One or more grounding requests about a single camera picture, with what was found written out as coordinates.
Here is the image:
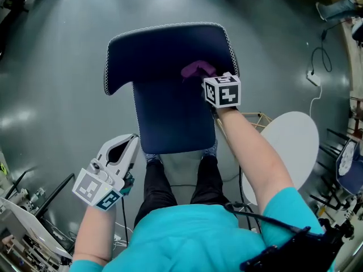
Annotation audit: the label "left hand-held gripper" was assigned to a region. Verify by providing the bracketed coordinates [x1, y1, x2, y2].
[72, 134, 141, 211]

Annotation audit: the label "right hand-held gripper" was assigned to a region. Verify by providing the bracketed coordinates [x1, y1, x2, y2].
[201, 71, 242, 109]

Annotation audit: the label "purple wiping cloth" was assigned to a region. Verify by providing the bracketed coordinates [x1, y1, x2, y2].
[180, 60, 218, 84]

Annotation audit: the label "dark blue chair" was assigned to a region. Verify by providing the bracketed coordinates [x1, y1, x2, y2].
[103, 21, 240, 155]

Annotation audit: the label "black shoulder bag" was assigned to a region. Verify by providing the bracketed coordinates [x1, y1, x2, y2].
[239, 218, 355, 272]

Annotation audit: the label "person's right forearm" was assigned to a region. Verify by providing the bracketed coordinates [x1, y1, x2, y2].
[217, 108, 296, 215]

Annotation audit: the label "person's left forearm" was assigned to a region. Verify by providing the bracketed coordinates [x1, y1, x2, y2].
[72, 199, 117, 263]

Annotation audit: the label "person's left grey shoe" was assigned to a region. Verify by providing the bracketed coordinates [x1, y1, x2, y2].
[144, 151, 162, 164]

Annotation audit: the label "person's grey shoe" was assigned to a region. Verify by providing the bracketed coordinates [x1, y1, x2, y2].
[201, 140, 218, 159]
[144, 151, 162, 164]

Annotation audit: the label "person's black trousers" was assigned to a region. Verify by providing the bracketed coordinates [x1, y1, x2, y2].
[133, 155, 231, 229]

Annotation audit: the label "person's right grey shoe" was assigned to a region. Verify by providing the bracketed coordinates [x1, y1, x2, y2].
[201, 140, 218, 159]

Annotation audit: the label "black metal table legs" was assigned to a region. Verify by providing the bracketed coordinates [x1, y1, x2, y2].
[5, 170, 75, 219]

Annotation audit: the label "white round table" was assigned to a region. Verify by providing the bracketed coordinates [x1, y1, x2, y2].
[242, 111, 320, 206]

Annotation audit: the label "white power strip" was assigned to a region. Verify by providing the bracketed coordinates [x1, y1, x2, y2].
[307, 70, 321, 87]

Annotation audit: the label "person's teal shirt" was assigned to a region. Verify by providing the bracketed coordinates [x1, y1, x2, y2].
[69, 187, 336, 272]

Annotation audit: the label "white board table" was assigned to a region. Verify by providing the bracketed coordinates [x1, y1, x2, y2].
[0, 197, 73, 260]

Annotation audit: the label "white patterned cushion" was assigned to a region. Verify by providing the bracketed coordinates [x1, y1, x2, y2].
[339, 142, 356, 177]

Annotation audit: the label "tan table leg frame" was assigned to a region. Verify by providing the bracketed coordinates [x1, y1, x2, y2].
[216, 111, 273, 155]

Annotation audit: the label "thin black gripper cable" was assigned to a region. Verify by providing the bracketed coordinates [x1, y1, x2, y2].
[121, 197, 130, 246]

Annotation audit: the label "white power cable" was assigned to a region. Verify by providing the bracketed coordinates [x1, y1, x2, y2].
[309, 85, 323, 118]

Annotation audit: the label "black power cable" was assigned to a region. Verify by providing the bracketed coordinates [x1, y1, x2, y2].
[311, 27, 333, 76]

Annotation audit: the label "thick black gripper cable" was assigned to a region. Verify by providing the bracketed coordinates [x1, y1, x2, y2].
[223, 165, 302, 235]

